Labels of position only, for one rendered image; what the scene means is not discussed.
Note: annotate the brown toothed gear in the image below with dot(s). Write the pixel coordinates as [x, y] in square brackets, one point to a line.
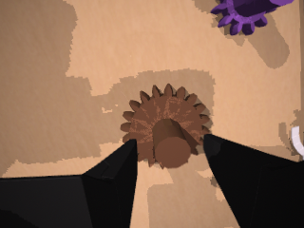
[167, 127]

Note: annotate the white curved arrow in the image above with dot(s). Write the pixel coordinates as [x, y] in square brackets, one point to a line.
[296, 140]

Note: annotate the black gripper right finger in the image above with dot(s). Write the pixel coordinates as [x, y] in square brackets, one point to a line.
[263, 190]

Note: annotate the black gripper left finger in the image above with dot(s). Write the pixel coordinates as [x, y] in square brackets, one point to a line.
[101, 197]

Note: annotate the purple gear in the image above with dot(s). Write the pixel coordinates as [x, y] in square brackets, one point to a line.
[246, 14]

